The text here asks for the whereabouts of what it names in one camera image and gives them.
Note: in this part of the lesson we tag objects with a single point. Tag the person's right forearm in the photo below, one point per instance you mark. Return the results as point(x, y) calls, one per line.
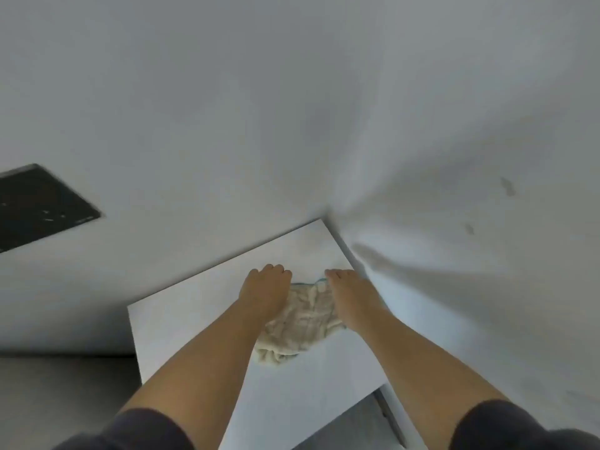
point(422, 379)

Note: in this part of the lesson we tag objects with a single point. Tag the white low cabinet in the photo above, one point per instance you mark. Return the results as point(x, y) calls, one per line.
point(187, 318)

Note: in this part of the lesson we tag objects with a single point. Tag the beige cloth with teal edge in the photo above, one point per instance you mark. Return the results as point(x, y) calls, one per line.
point(295, 328)

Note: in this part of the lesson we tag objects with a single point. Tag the dark metal floor strip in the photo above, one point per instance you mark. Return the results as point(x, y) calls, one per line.
point(391, 417)

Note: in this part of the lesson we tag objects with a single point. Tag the black wall panel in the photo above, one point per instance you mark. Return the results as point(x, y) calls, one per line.
point(37, 206)

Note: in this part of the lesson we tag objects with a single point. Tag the dark grey sweater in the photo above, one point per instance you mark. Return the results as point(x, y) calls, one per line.
point(506, 431)

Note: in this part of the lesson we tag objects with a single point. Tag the person's left forearm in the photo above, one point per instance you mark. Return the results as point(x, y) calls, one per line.
point(197, 379)

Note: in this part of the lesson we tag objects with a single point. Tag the person's left hand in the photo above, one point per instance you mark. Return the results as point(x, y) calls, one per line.
point(265, 290)

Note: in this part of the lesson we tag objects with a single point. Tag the person's right hand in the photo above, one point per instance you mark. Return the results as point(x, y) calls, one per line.
point(354, 299)

